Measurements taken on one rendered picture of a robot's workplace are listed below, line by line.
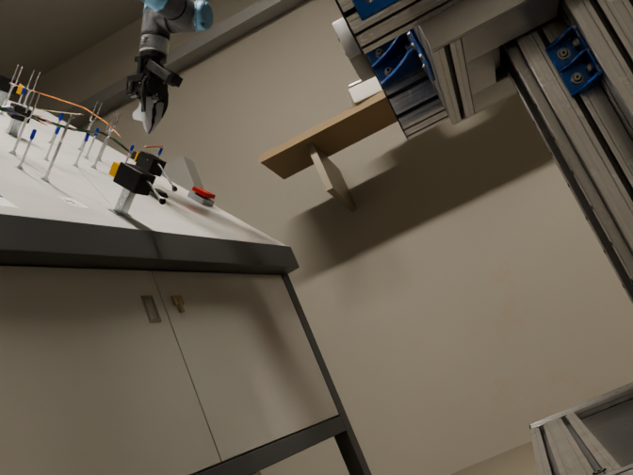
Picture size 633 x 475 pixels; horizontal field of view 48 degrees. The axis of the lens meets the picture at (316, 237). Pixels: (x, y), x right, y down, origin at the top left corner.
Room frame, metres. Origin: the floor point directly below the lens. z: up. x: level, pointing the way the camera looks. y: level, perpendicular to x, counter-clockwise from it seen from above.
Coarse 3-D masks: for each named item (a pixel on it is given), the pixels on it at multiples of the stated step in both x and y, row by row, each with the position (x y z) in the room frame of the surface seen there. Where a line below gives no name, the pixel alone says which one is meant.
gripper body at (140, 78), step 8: (144, 56) 1.65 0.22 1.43; (152, 56) 1.65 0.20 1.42; (160, 56) 1.65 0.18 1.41; (144, 64) 1.67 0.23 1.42; (144, 72) 1.67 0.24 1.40; (152, 72) 1.66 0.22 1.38; (128, 80) 1.67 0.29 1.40; (136, 80) 1.66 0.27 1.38; (144, 80) 1.65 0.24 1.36; (152, 80) 1.65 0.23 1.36; (160, 80) 1.67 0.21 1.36; (136, 88) 1.67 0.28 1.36; (152, 88) 1.66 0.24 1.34; (160, 88) 1.68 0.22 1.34; (136, 96) 1.68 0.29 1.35; (152, 96) 1.66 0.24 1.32; (160, 96) 1.68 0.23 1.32
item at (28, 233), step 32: (0, 224) 0.99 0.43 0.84; (32, 224) 1.05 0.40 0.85; (64, 224) 1.11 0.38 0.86; (96, 224) 1.19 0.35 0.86; (0, 256) 1.00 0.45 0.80; (32, 256) 1.05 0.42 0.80; (64, 256) 1.10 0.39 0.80; (96, 256) 1.16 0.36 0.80; (128, 256) 1.24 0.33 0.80; (160, 256) 1.33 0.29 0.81; (192, 256) 1.43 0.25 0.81; (224, 256) 1.55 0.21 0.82; (256, 256) 1.69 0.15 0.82; (288, 256) 1.85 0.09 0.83
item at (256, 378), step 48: (192, 288) 1.47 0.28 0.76; (240, 288) 1.65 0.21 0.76; (192, 336) 1.41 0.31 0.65; (240, 336) 1.57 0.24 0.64; (288, 336) 1.78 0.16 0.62; (192, 384) 1.36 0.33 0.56; (240, 384) 1.51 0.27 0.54; (288, 384) 1.69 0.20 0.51; (240, 432) 1.45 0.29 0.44; (288, 432) 1.61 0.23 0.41
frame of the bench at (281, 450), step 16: (288, 288) 1.87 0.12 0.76; (304, 320) 1.89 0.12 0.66; (320, 352) 1.90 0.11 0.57; (320, 368) 1.87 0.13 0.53; (336, 400) 1.88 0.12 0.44; (336, 416) 1.87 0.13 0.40; (304, 432) 1.67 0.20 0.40; (320, 432) 1.74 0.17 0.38; (336, 432) 1.82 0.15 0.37; (352, 432) 1.90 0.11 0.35; (272, 448) 1.53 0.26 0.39; (288, 448) 1.59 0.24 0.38; (304, 448) 1.65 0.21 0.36; (352, 448) 1.87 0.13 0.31; (224, 464) 1.36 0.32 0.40; (240, 464) 1.41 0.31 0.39; (256, 464) 1.46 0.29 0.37; (272, 464) 1.51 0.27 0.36; (352, 464) 1.88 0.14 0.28
